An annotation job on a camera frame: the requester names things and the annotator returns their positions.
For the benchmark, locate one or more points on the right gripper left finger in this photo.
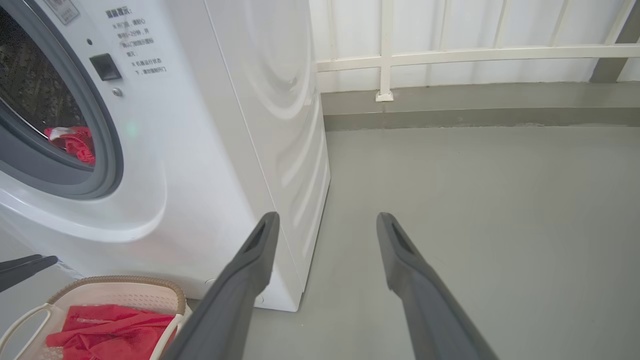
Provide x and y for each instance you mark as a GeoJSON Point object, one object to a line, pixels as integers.
{"type": "Point", "coordinates": [230, 300]}

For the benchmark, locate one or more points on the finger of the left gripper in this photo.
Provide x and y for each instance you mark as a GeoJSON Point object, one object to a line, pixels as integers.
{"type": "Point", "coordinates": [25, 274]}
{"type": "Point", "coordinates": [20, 262]}

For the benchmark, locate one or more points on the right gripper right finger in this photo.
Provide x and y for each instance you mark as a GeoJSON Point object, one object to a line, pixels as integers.
{"type": "Point", "coordinates": [425, 305]}

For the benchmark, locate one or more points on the plain red garment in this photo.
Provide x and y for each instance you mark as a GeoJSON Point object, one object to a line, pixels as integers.
{"type": "Point", "coordinates": [110, 330]}

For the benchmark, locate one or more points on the red garment with white trim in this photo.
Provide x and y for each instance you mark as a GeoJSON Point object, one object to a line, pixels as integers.
{"type": "Point", "coordinates": [75, 142]}

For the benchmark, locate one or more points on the beige plastic laundry basket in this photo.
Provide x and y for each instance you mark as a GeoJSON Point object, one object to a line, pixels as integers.
{"type": "Point", "coordinates": [130, 292]}

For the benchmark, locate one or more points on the white washing machine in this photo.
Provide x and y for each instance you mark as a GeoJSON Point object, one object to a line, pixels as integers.
{"type": "Point", "coordinates": [210, 150]}

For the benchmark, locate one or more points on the black door lock slot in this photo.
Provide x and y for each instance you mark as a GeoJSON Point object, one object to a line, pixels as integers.
{"type": "Point", "coordinates": [105, 67]}

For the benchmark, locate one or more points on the white metal railing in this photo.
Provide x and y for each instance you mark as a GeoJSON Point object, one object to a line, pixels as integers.
{"type": "Point", "coordinates": [385, 55]}

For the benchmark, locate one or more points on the grey sticker label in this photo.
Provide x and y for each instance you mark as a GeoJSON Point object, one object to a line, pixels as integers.
{"type": "Point", "coordinates": [62, 10]}

